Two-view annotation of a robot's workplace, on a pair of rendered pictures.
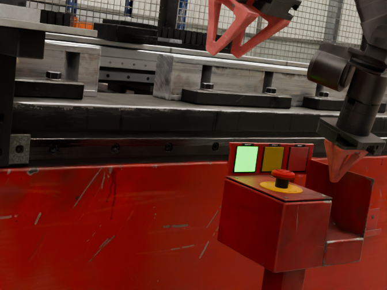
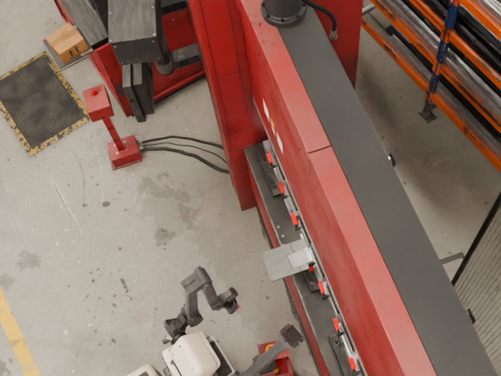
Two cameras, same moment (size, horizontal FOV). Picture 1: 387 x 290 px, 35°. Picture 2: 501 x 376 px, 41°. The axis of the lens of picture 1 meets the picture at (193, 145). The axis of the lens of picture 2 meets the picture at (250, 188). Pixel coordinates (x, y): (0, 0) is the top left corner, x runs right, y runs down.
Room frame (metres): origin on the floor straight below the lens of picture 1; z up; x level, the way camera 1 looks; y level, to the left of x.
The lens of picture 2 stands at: (1.53, -0.89, 4.51)
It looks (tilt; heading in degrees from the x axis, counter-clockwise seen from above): 63 degrees down; 122
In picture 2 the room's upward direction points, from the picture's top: 11 degrees counter-clockwise
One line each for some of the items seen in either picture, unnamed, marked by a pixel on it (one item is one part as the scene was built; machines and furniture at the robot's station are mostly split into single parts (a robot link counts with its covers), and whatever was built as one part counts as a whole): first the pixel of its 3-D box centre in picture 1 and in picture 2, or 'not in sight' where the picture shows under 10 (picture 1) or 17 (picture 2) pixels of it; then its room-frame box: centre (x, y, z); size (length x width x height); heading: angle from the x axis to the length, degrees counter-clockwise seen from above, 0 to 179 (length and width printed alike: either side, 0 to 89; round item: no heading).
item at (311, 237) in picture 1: (295, 202); (275, 359); (1.04, -0.19, 0.75); 0.20 x 0.16 x 0.18; 124
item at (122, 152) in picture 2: not in sight; (110, 127); (-0.76, 1.03, 0.41); 0.25 x 0.20 x 0.83; 40
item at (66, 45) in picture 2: not in sight; (65, 40); (-1.04, 1.26, 1.04); 0.30 x 0.26 x 0.12; 144
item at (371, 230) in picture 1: (363, 223); not in sight; (1.60, -0.48, 0.59); 0.15 x 0.02 x 0.07; 130
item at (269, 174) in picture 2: not in sight; (269, 174); (0.62, 0.83, 0.89); 0.30 x 0.05 x 0.03; 130
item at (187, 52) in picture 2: not in sight; (197, 72); (0.00, 1.22, 1.18); 0.40 x 0.24 x 0.07; 130
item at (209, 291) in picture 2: not in sight; (209, 291); (0.70, -0.12, 1.40); 0.11 x 0.06 x 0.43; 144
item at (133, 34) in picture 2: not in sight; (149, 53); (-0.16, 1.03, 1.53); 0.51 x 0.25 x 0.85; 118
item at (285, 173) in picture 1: (281, 180); not in sight; (1.01, -0.15, 0.79); 0.04 x 0.04 x 0.04
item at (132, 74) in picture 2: not in sight; (139, 73); (-0.21, 0.95, 1.42); 0.45 x 0.12 x 0.36; 118
